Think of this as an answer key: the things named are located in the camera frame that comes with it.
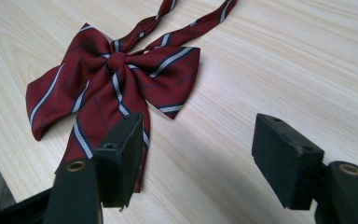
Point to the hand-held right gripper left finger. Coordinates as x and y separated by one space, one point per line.
118 161

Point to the dark red striped bow tie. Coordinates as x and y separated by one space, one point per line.
115 84

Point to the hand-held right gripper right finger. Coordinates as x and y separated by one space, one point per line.
289 165

